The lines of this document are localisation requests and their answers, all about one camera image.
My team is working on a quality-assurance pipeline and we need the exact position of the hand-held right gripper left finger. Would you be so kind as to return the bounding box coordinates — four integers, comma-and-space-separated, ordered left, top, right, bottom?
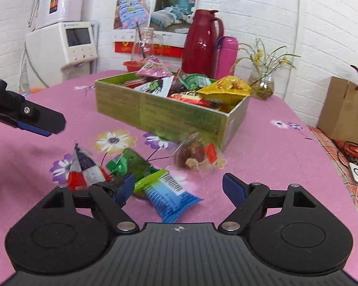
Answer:
42, 173, 139, 233

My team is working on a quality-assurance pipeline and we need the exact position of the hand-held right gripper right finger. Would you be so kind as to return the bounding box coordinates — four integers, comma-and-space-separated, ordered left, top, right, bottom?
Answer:
218, 172, 317, 234

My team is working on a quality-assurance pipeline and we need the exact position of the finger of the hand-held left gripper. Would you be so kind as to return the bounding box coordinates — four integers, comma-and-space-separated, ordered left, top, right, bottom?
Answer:
3, 91, 67, 134
0, 113, 53, 138

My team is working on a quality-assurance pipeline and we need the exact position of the dark green snack packet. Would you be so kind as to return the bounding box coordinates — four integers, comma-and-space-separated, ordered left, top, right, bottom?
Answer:
106, 148, 158, 182

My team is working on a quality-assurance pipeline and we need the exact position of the blue snack packet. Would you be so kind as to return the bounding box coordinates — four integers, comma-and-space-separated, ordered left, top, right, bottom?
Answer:
133, 169, 204, 224

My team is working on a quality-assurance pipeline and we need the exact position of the checkered snack packet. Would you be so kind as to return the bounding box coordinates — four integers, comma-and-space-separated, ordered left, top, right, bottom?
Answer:
66, 144, 111, 191

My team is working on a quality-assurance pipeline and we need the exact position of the clear packet of dates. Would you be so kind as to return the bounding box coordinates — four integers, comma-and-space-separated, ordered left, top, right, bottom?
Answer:
174, 133, 227, 174

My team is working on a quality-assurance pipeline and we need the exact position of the green cardboard box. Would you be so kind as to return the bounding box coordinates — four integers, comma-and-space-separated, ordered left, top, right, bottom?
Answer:
95, 71, 251, 152

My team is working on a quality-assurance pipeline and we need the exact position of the yellow snack packet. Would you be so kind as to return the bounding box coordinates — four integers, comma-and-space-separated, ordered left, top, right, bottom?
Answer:
196, 75, 253, 105

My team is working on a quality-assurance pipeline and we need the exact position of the red and white snack packet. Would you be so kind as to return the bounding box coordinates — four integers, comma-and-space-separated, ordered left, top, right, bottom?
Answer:
168, 92, 213, 108

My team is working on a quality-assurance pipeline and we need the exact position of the white and green snack packet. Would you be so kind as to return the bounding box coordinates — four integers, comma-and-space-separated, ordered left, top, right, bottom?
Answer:
133, 76, 175, 97

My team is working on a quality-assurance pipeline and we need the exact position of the pink snack packet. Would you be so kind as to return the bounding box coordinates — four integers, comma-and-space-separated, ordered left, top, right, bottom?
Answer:
136, 55, 174, 79

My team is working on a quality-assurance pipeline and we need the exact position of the pink floral tablecloth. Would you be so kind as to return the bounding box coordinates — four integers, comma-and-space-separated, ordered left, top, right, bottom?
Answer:
0, 70, 358, 286

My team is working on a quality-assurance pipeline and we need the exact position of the white appliance with screen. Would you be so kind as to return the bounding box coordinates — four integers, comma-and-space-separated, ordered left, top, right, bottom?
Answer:
25, 22, 100, 89

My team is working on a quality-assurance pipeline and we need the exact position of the red plastic basket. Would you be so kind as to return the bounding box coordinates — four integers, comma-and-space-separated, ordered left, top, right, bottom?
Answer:
123, 60, 172, 73

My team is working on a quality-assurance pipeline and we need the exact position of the plaid cloth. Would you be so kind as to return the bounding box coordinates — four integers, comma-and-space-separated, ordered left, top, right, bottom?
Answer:
309, 126, 358, 245

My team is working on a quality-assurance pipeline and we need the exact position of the glass vase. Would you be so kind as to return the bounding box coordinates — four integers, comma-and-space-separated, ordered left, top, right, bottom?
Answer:
248, 71, 275, 99

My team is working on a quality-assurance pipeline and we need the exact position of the white water purifier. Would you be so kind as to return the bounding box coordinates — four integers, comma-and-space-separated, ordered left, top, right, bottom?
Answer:
34, 0, 85, 30

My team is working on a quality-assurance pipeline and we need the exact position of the black stirrer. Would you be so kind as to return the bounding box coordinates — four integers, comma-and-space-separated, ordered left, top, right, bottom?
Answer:
137, 28, 147, 61

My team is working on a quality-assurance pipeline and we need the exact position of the brown cardboard box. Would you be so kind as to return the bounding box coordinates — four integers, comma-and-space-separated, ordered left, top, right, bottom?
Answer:
317, 76, 358, 148

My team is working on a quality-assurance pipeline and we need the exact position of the glass pitcher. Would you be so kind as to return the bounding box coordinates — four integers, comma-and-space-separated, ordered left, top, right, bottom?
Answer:
131, 27, 164, 63

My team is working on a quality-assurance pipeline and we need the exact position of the pink bottle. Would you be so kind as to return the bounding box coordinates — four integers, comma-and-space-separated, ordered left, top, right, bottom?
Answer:
215, 36, 238, 80

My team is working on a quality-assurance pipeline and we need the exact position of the yellow flowering plant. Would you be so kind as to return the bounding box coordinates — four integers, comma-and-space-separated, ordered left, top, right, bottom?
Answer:
231, 38, 301, 81

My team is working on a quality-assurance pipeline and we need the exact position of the dark red thermos jug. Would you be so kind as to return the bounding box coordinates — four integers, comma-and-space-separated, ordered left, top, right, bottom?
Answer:
181, 9, 224, 79

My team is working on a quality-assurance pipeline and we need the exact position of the metal flexible hose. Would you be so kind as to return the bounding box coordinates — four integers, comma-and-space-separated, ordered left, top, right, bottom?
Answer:
28, 0, 48, 32

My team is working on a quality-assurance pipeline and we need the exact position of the black cable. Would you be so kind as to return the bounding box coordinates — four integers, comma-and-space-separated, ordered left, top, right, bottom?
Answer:
331, 138, 358, 185

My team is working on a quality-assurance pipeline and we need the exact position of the wall calendar poster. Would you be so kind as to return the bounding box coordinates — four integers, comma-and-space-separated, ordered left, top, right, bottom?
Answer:
112, 0, 199, 58

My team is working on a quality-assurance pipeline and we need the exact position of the white wall pipe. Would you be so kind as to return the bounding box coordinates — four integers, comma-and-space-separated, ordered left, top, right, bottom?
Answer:
291, 0, 306, 66

